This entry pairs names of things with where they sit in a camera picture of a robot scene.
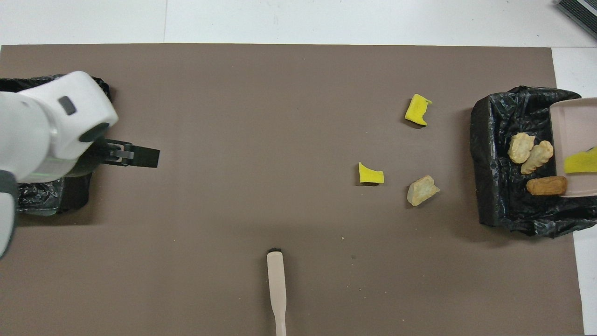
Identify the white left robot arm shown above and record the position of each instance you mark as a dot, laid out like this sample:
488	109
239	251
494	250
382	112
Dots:
46	130

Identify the beige plastic dustpan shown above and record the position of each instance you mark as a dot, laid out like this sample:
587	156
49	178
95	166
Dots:
573	126

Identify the beige hand brush black bristles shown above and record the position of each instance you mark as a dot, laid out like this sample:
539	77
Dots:
276	280

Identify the ridged croissant piece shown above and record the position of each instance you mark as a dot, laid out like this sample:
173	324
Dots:
538	156

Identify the dark grey ribbed device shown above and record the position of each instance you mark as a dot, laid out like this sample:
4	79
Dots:
583	11

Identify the brown bread roll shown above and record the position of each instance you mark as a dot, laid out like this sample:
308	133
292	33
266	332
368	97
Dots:
546	185

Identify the pale beige bread chunk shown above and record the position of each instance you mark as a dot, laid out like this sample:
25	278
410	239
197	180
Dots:
520	147

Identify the beige grey foam chunk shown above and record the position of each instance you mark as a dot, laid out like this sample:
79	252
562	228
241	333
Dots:
422	190

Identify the brown table mat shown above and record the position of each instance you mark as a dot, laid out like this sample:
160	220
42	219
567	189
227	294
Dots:
233	140

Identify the small yellow sponge piece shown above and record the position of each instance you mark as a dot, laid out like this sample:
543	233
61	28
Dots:
371	175

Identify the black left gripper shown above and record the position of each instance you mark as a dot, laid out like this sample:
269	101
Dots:
91	158

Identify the black trash bag bin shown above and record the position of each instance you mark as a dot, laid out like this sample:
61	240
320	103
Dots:
494	186
42	200

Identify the yellow sponge wedge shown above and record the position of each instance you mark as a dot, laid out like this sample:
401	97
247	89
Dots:
580	163

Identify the notched yellow sponge piece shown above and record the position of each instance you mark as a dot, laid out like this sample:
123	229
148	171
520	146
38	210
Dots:
417	109

